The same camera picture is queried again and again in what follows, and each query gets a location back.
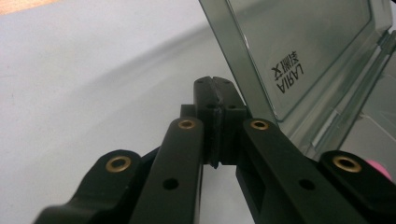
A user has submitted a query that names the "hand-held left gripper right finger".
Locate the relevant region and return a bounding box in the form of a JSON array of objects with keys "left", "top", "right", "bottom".
[{"left": 213, "top": 77, "right": 254, "bottom": 166}]

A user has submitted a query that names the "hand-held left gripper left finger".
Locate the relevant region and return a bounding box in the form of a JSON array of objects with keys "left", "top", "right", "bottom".
[{"left": 180, "top": 76, "right": 222, "bottom": 169}]

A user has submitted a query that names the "grey transparent compartment box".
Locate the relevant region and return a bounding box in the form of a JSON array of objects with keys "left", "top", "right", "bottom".
[{"left": 199, "top": 0, "right": 396, "bottom": 171}]

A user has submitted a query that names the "small pink nozzle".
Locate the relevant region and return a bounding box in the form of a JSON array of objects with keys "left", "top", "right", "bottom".
[{"left": 365, "top": 159, "right": 393, "bottom": 182}]

